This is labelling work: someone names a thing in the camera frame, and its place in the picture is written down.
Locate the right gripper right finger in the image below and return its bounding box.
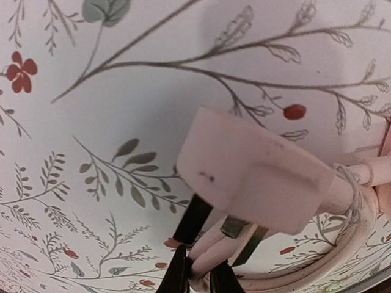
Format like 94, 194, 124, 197
210, 261, 245, 293

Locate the floral table cloth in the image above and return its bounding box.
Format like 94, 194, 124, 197
1, 1, 390, 292

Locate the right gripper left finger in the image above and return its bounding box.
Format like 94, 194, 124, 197
158, 244, 189, 293

